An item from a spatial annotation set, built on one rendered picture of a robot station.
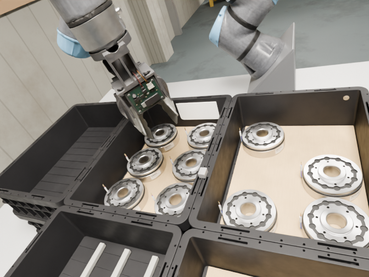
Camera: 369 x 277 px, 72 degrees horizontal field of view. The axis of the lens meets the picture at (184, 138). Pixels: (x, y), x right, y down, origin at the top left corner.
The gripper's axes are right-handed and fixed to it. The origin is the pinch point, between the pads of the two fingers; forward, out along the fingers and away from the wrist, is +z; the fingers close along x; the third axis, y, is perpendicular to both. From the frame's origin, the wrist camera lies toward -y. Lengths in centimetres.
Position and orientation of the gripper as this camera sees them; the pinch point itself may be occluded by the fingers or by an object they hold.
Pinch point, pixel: (161, 125)
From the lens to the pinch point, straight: 54.8
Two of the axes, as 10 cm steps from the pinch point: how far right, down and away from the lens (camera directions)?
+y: 3.9, 4.8, -7.8
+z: 4.0, 6.8, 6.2
